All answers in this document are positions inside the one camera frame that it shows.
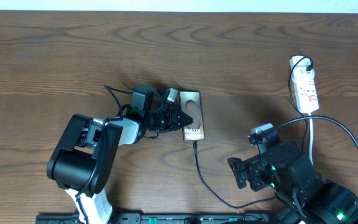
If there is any rose gold Galaxy smartphone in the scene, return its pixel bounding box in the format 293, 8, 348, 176
180, 91, 205, 141

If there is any black USB charging cable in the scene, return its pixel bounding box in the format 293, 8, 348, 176
192, 56, 314, 210

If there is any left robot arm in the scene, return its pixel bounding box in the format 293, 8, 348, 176
47, 85, 193, 223

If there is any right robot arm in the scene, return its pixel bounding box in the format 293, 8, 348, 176
227, 133, 358, 223

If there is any white USB charger plug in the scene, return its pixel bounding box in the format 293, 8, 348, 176
296, 65, 315, 80

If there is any white power strip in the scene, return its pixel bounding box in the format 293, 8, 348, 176
290, 55, 319, 114

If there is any white power strip cord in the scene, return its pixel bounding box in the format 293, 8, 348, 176
307, 112, 315, 166

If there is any black right camera cable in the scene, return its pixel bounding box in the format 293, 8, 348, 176
268, 114, 358, 224

